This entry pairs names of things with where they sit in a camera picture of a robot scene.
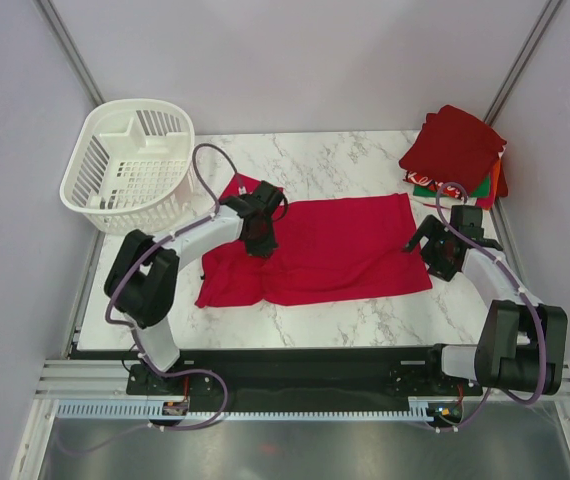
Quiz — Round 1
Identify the crimson red t shirt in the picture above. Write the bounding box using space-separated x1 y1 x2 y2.
195 193 432 308

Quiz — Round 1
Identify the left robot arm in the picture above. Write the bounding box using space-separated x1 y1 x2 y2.
104 181 288 393

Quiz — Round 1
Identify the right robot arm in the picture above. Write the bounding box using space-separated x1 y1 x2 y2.
403 205 568 403

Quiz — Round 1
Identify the white folded shirt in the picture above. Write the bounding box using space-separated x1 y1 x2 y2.
409 195 474 217

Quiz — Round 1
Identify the red patterned folded shirt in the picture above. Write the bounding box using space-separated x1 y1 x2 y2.
404 171 465 200

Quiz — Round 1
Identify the green folded shirt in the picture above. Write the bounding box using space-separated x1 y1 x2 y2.
412 177 490 198

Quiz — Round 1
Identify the dark red folded shirt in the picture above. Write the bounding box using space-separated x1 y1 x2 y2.
399 105 507 193

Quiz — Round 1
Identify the orange folded shirt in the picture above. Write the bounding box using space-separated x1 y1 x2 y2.
475 160 509 210

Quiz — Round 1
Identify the white plastic laundry basket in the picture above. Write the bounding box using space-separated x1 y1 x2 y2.
59 99 195 235

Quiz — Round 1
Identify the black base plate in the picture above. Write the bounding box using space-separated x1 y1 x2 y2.
126 346 482 414

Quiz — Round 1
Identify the slotted cable duct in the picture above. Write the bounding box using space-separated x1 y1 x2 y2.
56 397 462 422

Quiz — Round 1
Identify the aluminium frame rail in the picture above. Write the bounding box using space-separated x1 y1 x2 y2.
34 357 570 401

